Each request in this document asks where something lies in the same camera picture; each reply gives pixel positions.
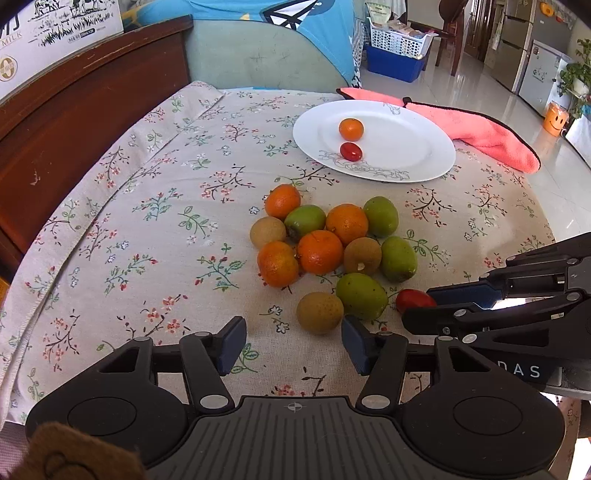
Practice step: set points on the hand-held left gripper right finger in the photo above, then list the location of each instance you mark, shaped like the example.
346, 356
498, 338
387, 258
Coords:
355, 344

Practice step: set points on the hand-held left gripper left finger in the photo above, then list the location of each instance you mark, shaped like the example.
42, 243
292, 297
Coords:
233, 342

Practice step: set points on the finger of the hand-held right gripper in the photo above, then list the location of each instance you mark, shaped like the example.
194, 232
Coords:
461, 293
438, 318

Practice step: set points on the red cherry tomato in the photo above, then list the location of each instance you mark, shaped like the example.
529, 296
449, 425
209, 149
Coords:
351, 151
414, 300

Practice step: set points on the brown longan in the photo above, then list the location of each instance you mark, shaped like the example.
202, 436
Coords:
320, 313
268, 232
362, 256

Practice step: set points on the green jujube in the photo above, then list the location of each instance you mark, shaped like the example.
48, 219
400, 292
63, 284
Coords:
398, 258
381, 217
304, 222
361, 296

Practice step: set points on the small orange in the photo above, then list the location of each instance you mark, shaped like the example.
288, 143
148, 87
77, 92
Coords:
320, 251
282, 201
347, 224
278, 264
351, 129

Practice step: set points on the white flower-print plate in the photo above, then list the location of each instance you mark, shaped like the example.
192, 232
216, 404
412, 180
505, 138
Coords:
406, 143

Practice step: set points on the pink towel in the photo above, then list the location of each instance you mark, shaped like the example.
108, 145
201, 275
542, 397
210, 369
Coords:
489, 138

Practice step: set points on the orange smiley bucket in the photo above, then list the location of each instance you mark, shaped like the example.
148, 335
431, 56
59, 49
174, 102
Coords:
555, 119

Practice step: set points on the brown plush toy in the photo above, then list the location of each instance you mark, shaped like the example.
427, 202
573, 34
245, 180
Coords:
69, 454

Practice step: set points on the white refrigerator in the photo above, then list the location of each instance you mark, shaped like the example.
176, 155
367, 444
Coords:
540, 78

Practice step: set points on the blue plastic bin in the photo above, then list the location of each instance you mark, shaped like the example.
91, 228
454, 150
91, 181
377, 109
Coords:
392, 64

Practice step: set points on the green potted plant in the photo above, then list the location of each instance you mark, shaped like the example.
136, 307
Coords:
575, 76

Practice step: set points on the wooden chair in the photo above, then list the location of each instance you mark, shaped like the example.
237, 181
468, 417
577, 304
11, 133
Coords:
450, 37

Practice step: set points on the silver refrigerator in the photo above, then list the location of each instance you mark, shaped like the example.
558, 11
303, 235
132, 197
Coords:
517, 41

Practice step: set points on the white plastic basket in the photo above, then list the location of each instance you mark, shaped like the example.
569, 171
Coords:
399, 41

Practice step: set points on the dark wooden headboard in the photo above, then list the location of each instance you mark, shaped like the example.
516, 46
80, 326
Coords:
69, 115

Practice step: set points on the pale green chair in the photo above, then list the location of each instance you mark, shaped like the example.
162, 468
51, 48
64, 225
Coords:
240, 50

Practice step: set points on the blue printed garment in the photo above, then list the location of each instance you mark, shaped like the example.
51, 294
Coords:
323, 32

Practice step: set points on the white printed carton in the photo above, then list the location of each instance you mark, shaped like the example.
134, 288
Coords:
46, 46

